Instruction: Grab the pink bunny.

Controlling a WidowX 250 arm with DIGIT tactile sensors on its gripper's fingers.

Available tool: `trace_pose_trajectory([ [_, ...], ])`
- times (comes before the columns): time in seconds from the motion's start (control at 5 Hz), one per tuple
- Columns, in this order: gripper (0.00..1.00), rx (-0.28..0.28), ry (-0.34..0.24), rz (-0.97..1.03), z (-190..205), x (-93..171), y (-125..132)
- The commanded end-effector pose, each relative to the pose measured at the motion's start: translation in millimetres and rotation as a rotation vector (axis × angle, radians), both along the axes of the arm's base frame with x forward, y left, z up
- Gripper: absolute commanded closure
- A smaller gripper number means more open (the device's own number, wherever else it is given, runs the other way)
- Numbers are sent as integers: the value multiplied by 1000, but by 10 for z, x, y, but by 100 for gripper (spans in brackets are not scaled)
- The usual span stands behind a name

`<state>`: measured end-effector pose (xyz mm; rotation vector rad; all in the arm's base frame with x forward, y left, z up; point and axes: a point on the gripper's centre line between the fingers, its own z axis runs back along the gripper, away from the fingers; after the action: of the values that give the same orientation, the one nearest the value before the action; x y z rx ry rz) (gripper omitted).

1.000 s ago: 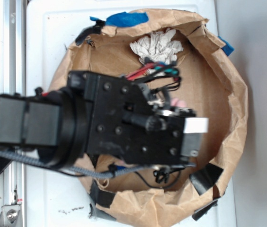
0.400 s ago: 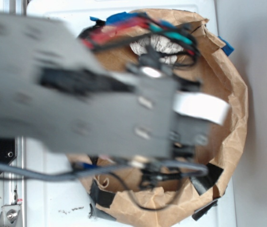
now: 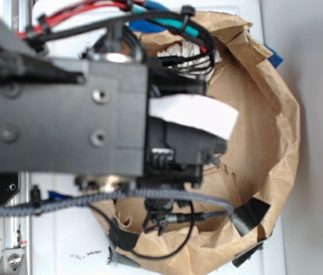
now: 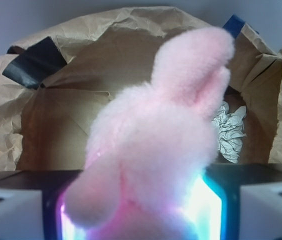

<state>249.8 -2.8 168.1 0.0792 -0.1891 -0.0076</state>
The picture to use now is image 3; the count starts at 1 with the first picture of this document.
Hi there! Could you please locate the crumpled white paper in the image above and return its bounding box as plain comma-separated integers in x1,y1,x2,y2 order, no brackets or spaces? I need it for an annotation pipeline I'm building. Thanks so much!
156,40,222,82

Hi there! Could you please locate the grey braided cable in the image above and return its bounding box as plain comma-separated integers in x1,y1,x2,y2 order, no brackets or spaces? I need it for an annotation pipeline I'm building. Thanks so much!
0,187,234,223

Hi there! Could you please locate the aluminium rail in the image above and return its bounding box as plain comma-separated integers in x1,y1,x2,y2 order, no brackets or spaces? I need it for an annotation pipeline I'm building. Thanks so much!
3,1,33,274

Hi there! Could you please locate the white ribbon cable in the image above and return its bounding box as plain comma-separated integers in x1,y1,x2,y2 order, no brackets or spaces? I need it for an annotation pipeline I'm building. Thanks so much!
148,94,240,141

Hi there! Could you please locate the metal corner bracket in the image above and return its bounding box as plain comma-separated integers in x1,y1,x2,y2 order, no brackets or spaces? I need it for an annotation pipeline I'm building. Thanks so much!
0,248,27,275

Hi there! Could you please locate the brown paper bag bin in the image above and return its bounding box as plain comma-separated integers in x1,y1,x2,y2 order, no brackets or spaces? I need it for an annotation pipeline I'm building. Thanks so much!
96,11,300,274

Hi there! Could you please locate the white plastic tray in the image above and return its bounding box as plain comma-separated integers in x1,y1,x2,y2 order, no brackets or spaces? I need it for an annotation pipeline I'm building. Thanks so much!
31,1,286,274

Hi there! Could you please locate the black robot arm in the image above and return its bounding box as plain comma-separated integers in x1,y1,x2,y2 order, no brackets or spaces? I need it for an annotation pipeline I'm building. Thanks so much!
0,21,231,217

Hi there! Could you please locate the red blue wire bundle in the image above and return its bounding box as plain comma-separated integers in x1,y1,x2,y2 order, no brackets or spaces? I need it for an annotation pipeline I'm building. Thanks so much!
15,0,216,75

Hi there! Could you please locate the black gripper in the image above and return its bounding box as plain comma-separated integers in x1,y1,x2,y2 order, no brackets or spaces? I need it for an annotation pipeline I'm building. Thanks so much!
143,57,227,234

